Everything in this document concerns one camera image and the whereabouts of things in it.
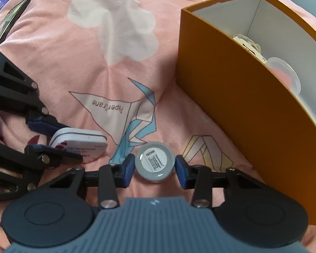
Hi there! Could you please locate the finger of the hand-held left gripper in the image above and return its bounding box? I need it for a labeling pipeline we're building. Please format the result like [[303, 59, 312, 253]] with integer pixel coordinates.
[[0, 42, 69, 137], [42, 153, 135, 210], [175, 155, 273, 208], [0, 134, 83, 204]]

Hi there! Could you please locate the small grey round jar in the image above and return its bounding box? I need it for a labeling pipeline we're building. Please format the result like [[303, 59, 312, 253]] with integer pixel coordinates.
[[135, 142, 174, 183]]

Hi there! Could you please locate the white and red mint tin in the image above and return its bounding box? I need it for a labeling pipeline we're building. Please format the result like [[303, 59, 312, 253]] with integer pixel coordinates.
[[49, 127, 107, 164]]

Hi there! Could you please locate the orange cardboard box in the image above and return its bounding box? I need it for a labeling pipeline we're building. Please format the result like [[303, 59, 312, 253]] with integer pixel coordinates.
[[175, 0, 316, 227]]

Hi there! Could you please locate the pink makeup sponge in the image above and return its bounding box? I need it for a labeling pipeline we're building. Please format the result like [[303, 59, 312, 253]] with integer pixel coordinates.
[[270, 68, 293, 87]]

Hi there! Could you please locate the cream box with black calligraphy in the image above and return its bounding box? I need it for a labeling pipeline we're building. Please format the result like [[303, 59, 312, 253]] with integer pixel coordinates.
[[232, 33, 268, 64]]

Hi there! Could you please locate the pink printed blanket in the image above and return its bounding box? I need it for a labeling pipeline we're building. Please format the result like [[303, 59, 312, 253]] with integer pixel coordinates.
[[0, 0, 316, 253]]

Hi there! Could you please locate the smartphone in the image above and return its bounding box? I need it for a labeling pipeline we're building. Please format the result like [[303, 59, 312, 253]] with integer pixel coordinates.
[[0, 0, 31, 46]]

